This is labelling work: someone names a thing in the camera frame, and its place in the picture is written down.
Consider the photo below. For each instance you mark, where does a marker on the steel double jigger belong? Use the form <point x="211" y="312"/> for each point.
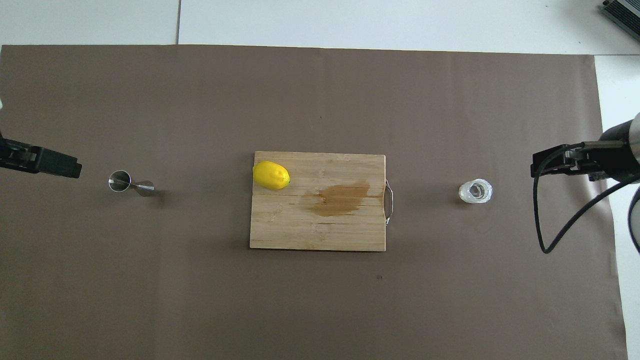
<point x="120" y="181"/>

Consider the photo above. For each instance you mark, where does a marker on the grey ribbed metal device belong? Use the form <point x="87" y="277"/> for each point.
<point x="625" y="11"/>

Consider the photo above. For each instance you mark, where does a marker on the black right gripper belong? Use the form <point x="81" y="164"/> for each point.
<point x="617" y="160"/>

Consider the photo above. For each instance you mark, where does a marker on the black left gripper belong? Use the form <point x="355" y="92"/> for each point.
<point x="12" y="155"/>

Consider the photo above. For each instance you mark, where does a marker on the clear crinkled plastic cup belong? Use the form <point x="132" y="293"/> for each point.
<point x="476" y="192"/>

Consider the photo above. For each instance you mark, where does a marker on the wooden cutting board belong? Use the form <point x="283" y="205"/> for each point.
<point x="300" y="225"/>

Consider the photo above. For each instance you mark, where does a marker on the brown paper table mat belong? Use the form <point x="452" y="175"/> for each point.
<point x="200" y="110"/>

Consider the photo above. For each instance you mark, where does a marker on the yellow lemon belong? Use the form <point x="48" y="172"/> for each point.
<point x="271" y="175"/>

